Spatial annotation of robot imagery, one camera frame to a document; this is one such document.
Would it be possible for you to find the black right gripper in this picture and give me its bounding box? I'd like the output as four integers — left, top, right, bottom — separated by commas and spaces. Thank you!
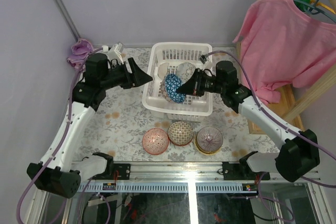
177, 69, 226, 97

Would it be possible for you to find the blue triangle pattern bowl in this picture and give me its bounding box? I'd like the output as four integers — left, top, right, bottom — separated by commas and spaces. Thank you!
164, 73, 186, 103

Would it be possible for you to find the white plastic dish rack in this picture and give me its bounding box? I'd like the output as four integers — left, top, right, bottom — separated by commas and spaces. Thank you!
142, 42, 213, 122

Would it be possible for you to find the brown checker pattern bowl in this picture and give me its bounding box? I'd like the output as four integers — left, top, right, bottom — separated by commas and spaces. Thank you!
167, 121, 194, 146

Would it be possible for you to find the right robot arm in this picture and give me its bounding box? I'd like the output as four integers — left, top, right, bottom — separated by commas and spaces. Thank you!
177, 61, 320, 182

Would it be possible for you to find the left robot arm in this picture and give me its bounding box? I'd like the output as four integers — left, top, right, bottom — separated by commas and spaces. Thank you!
27, 53, 153, 199

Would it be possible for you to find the purple striped bowl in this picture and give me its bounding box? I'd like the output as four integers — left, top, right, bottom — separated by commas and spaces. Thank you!
196, 126, 224, 152

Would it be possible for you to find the purple folded cloth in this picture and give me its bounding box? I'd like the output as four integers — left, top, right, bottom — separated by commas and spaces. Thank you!
67, 38, 94, 69

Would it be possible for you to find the red eye pattern bowl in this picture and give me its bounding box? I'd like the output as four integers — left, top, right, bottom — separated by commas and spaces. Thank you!
142, 128, 170, 155

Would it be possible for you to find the yellow rimmed bottom bowl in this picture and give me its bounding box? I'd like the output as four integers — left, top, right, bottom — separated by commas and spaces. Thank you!
194, 142, 221, 156

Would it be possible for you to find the pink t-shirt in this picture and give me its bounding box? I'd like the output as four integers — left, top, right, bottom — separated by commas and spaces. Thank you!
234, 0, 335, 104

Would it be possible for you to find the green clothes hanger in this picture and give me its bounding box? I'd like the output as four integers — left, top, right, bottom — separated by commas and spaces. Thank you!
293, 0, 335, 16

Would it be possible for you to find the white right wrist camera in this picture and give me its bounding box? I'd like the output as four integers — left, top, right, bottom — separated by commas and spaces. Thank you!
199, 55, 213, 70

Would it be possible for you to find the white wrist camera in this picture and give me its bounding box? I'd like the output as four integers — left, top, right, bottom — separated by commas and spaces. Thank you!
199, 55, 213, 70
102, 42, 124, 64

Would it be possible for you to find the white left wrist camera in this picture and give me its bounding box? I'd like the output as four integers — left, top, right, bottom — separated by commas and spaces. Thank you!
102, 42, 124, 64

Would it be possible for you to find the aluminium mounting rail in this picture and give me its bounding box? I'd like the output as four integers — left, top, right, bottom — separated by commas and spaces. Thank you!
39, 161, 322, 183

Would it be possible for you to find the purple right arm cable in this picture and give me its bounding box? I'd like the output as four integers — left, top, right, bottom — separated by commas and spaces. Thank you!
201, 50, 336, 224

